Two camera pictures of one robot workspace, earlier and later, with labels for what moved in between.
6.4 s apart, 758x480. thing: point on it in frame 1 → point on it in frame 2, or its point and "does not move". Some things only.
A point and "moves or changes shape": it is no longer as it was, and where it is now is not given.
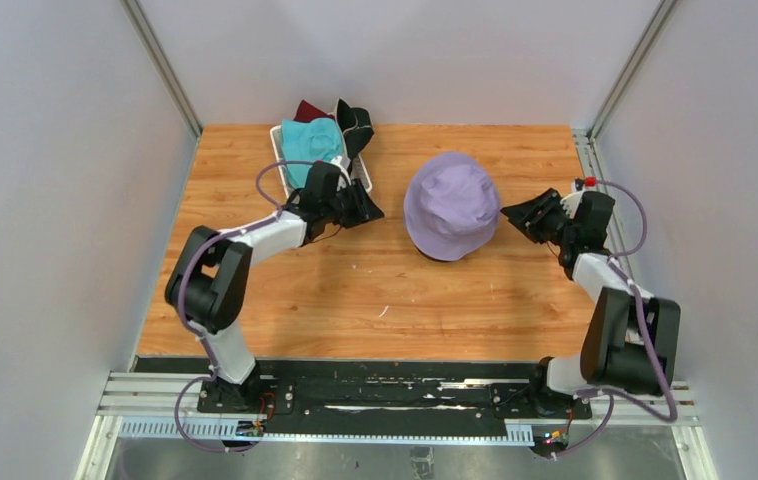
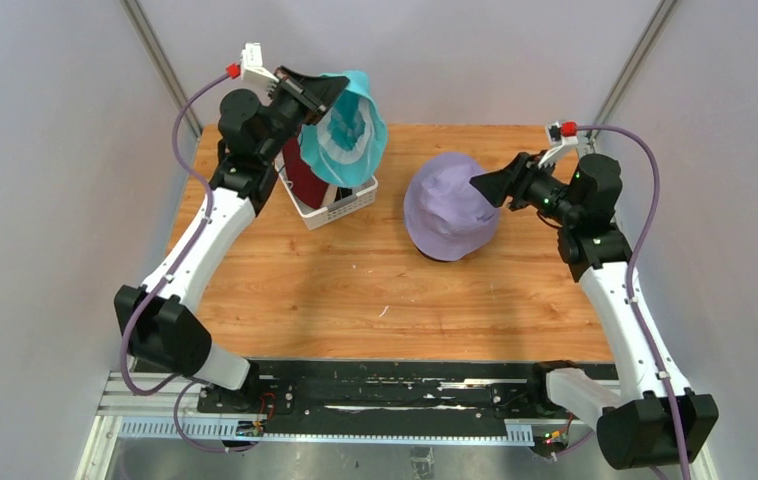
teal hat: x=319 y=139 moves or changes shape
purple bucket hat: x=452 y=206 does not move
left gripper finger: x=363 y=209 → x=324 y=90
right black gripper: x=528 y=217 → x=512 y=181
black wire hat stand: x=434 y=259 does not move
